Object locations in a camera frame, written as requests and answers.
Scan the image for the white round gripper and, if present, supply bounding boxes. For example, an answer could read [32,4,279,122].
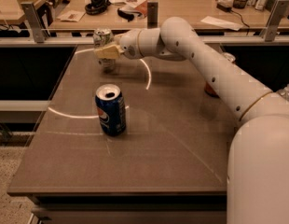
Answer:
[94,29,142,59]

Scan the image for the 7up soda can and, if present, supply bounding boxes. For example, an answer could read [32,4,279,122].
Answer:
[93,28,115,73]

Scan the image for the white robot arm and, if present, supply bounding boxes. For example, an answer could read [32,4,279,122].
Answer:
[94,17,289,224]

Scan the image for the blue Pepsi can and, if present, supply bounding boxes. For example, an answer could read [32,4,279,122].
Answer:
[95,84,126,136]

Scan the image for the red Coca-Cola can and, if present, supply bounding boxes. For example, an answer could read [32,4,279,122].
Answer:
[203,51,237,99]

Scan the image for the black sunglasses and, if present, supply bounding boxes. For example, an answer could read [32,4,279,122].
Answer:
[117,8,142,22]

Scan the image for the black headphones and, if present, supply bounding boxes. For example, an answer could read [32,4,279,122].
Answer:
[85,0,107,15]

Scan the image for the paper sheet left desk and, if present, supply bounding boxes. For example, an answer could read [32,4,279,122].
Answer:
[58,10,85,22]

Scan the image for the magazine on desk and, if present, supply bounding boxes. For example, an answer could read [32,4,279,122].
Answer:
[120,0,148,18]

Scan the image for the wooden back desk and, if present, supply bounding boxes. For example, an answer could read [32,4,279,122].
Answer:
[49,0,270,32]

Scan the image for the white paper sheet right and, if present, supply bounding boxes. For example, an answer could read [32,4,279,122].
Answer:
[201,16,242,31]

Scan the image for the dark small bowl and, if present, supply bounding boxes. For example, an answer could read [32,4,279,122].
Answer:
[233,0,247,9]

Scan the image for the clear plastic bottle right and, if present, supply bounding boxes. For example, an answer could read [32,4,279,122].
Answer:
[277,84,289,101]

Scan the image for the middle metal post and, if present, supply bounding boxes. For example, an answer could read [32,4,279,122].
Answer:
[147,1,158,28]

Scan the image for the metal post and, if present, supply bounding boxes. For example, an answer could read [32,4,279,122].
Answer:
[147,1,158,28]
[262,0,289,42]
[21,2,47,43]

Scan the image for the left metal post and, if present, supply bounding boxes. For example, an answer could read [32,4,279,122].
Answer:
[21,2,47,43]

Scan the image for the black power adapter with cable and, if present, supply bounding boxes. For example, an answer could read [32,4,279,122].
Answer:
[216,3,250,28]

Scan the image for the right metal post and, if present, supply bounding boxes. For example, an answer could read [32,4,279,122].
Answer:
[262,0,289,42]

